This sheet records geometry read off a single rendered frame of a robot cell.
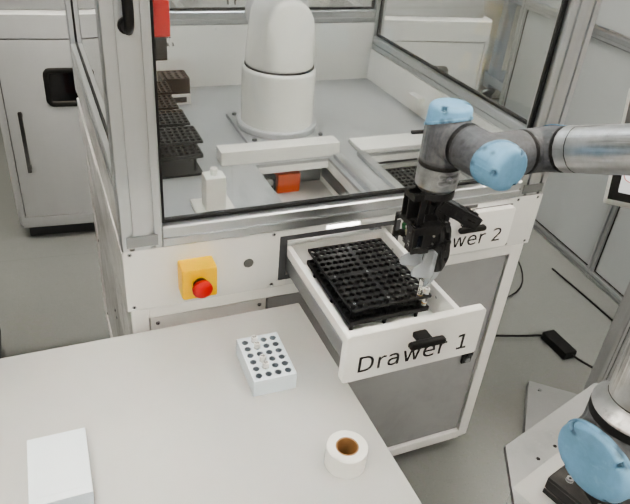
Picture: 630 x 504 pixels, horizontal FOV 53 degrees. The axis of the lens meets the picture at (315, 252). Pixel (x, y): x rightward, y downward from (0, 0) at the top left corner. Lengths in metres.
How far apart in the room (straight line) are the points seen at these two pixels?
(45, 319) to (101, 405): 1.48
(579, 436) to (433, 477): 1.23
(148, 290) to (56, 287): 1.54
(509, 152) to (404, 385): 1.01
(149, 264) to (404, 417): 0.99
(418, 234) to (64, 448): 0.68
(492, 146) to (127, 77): 0.60
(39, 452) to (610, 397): 0.83
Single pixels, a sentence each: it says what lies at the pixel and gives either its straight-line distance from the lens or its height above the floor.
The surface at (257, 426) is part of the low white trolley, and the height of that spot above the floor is 0.76.
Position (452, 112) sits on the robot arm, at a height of 1.29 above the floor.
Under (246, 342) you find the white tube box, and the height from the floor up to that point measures 0.79.
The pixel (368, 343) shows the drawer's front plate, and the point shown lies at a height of 0.90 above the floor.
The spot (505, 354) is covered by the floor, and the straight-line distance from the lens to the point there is 2.65.
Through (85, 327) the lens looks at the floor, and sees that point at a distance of 2.61.
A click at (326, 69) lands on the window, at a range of 1.25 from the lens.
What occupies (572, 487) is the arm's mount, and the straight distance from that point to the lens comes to 1.17.
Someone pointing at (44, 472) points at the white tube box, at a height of 0.81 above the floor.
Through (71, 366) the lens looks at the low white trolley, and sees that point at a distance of 1.32.
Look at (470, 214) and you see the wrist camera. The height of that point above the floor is 1.08.
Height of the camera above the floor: 1.64
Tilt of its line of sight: 33 degrees down
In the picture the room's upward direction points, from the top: 5 degrees clockwise
